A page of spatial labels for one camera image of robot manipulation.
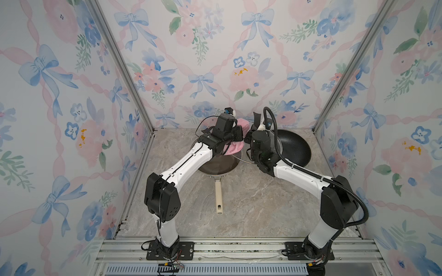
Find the pink cloth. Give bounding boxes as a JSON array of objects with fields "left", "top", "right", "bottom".
[{"left": 222, "top": 118, "right": 251, "bottom": 155}]

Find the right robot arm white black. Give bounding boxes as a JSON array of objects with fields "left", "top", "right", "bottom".
[{"left": 250, "top": 131, "right": 369, "bottom": 265}]

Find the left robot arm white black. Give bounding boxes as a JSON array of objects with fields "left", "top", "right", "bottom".
[{"left": 144, "top": 108, "right": 243, "bottom": 259}]

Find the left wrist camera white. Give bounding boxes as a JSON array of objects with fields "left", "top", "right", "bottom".
[{"left": 224, "top": 107, "right": 237, "bottom": 117}]

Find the dark pot black handle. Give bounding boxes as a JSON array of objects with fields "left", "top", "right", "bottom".
[{"left": 278, "top": 129, "right": 311, "bottom": 167}]

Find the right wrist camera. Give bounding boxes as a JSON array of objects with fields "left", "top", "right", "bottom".
[{"left": 257, "top": 118, "right": 273, "bottom": 131}]

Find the frying pan beige handle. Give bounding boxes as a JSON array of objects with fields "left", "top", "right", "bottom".
[{"left": 204, "top": 169, "right": 235, "bottom": 215}]

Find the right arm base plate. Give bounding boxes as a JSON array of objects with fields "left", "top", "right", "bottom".
[{"left": 285, "top": 241, "right": 335, "bottom": 261}]

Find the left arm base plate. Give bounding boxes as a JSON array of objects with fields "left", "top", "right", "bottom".
[{"left": 142, "top": 239, "right": 195, "bottom": 261}]

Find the aluminium mounting rail frame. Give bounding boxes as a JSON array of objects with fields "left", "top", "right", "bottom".
[{"left": 90, "top": 236, "right": 391, "bottom": 276}]

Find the right corner aluminium post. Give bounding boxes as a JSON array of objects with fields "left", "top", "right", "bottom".
[{"left": 312, "top": 0, "right": 396, "bottom": 135}]

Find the corner aluminium post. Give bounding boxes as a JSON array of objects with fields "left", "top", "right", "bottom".
[
  {"left": 85, "top": 0, "right": 155, "bottom": 133},
  {"left": 312, "top": 0, "right": 396, "bottom": 135}
]

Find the left corner aluminium post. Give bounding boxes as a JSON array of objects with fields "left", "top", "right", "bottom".
[{"left": 85, "top": 0, "right": 155, "bottom": 133}]

